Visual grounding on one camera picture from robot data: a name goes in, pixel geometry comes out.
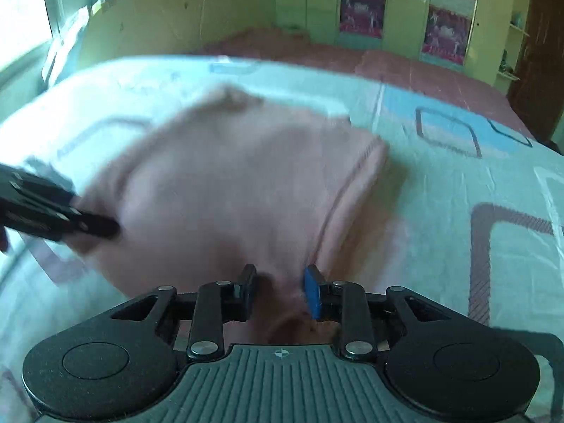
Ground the pink sweater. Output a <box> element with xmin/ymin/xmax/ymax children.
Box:
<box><xmin>73</xmin><ymin>84</ymin><xmax>393</xmax><ymax>344</ymax></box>

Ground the window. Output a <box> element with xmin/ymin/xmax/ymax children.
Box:
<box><xmin>0</xmin><ymin>0</ymin><xmax>56</xmax><ymax>75</ymax></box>

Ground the pink wall poster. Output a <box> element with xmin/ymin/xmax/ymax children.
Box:
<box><xmin>421</xmin><ymin>6</ymin><xmax>472</xmax><ymax>59</ymax></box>
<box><xmin>338</xmin><ymin>0</ymin><xmax>387</xmax><ymax>38</ymax></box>

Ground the grey curtain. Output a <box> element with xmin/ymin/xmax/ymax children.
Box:
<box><xmin>39</xmin><ymin>0</ymin><xmax>117</xmax><ymax>91</ymax></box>

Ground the corner shelf unit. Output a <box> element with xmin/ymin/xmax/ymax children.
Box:
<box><xmin>496</xmin><ymin>0</ymin><xmax>536</xmax><ymax>82</ymax></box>

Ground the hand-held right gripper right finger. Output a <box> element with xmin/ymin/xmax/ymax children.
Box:
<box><xmin>303</xmin><ymin>264</ymin><xmax>454</xmax><ymax>360</ymax></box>

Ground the cream bed headboard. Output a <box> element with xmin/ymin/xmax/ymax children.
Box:
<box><xmin>77</xmin><ymin>0</ymin><xmax>280</xmax><ymax>65</ymax></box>

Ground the blue patterned bed sheet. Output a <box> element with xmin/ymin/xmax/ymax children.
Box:
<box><xmin>0</xmin><ymin>55</ymin><xmax>564</xmax><ymax>420</ymax></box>

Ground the pale green wardrobe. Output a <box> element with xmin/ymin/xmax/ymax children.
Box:
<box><xmin>274</xmin><ymin>0</ymin><xmax>532</xmax><ymax>86</ymax></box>

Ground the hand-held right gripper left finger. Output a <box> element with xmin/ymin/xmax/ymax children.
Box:
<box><xmin>110</xmin><ymin>264</ymin><xmax>257</xmax><ymax>360</ymax></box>

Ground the dark wooden door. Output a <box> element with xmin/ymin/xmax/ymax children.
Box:
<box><xmin>506</xmin><ymin>0</ymin><xmax>564</xmax><ymax>144</ymax></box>

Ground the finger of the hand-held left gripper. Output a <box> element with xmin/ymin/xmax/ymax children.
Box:
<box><xmin>62</xmin><ymin>209</ymin><xmax>121</xmax><ymax>242</ymax></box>

